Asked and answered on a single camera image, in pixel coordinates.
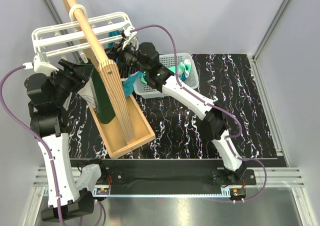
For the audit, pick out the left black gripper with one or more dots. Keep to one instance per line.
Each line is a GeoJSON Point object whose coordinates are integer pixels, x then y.
{"type": "Point", "coordinates": [81, 73]}

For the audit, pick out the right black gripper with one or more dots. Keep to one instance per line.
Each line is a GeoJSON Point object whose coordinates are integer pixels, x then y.
{"type": "Point", "coordinates": [118, 53]}

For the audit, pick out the white plastic clip hanger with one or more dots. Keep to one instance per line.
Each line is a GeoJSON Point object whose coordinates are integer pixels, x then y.
{"type": "Point", "coordinates": [62, 39]}

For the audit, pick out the mint green sock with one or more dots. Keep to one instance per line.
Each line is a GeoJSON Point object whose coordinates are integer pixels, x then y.
{"type": "Point", "coordinates": [183, 69]}

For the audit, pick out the black white striped sock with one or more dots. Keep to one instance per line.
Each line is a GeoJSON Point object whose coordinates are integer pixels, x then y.
{"type": "Point", "coordinates": [125, 71]}

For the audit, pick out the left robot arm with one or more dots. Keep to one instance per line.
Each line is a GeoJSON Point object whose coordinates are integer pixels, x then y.
{"type": "Point", "coordinates": [67, 198]}

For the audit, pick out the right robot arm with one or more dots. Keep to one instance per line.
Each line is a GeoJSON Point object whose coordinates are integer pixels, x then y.
{"type": "Point", "coordinates": [213, 125]}

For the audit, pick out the wooden pole stand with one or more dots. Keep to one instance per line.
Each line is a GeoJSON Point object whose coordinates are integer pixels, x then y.
{"type": "Point", "coordinates": [108, 70]}

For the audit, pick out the green white sock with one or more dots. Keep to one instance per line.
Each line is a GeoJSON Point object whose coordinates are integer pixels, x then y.
{"type": "Point", "coordinates": [95, 93]}

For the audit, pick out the teal cloth garment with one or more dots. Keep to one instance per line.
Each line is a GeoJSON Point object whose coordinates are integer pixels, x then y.
{"type": "Point", "coordinates": [128, 85]}

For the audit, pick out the grey plastic basket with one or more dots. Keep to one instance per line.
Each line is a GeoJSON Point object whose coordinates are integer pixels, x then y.
{"type": "Point", "coordinates": [167, 60]}

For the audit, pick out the black marbled mat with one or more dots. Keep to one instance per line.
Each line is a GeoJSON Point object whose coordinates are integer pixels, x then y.
{"type": "Point", "coordinates": [227, 84]}

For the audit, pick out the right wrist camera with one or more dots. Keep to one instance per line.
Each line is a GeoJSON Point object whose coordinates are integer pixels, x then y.
{"type": "Point", "coordinates": [130, 38]}

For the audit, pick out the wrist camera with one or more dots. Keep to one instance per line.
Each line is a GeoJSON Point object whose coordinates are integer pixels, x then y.
{"type": "Point", "coordinates": [40, 64]}
{"type": "Point", "coordinates": [130, 38]}

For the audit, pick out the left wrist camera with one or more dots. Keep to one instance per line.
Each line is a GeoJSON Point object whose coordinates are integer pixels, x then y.
{"type": "Point", "coordinates": [40, 64]}

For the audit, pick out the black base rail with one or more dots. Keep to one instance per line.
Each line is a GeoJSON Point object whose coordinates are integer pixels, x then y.
{"type": "Point", "coordinates": [127, 171]}

